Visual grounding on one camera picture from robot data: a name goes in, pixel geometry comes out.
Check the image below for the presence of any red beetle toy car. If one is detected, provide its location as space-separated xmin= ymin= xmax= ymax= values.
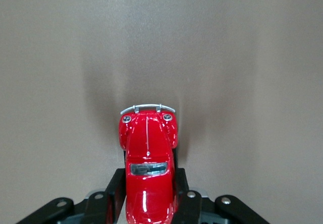
xmin=118 ymin=103 xmax=179 ymax=224

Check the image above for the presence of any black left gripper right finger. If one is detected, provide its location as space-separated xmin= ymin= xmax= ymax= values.
xmin=172 ymin=148 xmax=203 ymax=224

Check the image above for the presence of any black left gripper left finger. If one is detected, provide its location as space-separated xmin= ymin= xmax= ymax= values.
xmin=84 ymin=149 xmax=127 ymax=224

